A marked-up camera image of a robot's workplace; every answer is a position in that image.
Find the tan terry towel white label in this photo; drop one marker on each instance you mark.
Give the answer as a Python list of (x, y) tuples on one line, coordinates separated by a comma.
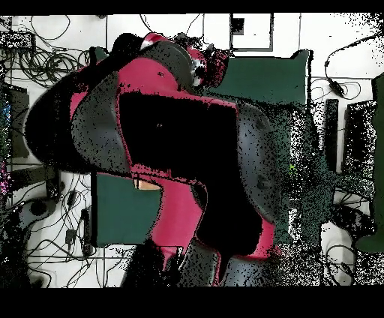
[(147, 185)]

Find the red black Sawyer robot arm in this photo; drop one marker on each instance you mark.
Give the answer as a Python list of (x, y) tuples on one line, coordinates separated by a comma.
[(180, 135)]

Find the flat black device box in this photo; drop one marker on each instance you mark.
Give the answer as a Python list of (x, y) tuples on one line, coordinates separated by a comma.
[(16, 40)]

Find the dark green table cloth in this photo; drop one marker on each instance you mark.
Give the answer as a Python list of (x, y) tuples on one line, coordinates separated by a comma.
[(120, 210)]

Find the black power strip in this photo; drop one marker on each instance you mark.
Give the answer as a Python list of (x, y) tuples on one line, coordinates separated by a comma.
[(87, 228)]

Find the dark grey square plate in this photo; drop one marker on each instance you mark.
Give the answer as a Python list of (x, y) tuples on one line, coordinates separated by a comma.
[(237, 27)]

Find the black stand leg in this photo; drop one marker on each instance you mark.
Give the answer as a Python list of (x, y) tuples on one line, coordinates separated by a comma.
[(30, 177), (331, 135)]

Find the small black plug adapter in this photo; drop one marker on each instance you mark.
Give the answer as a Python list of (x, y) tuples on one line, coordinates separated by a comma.
[(70, 236)]

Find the black office chair base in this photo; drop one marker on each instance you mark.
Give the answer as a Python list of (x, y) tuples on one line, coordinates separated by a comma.
[(39, 207), (351, 217)]

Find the black power adapter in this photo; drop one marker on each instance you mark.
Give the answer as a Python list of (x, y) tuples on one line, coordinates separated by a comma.
[(336, 87)]

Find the grey rectangular floor frame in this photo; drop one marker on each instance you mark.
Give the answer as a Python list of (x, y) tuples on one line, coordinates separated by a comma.
[(251, 49)]

